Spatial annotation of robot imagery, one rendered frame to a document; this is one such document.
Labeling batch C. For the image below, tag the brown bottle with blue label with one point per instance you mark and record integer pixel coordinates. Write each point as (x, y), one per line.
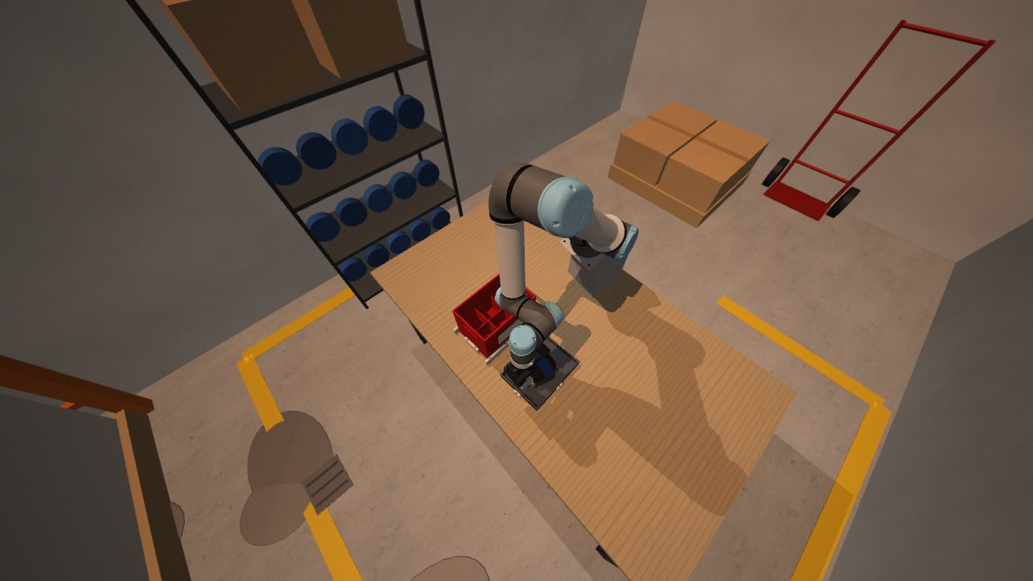
(544, 367)

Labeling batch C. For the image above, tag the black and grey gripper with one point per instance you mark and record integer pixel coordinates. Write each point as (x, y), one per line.
(520, 376)

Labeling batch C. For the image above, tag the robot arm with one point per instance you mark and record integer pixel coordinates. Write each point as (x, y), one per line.
(563, 207)

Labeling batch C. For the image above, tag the red plastic crate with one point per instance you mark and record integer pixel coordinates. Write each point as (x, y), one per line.
(483, 321)

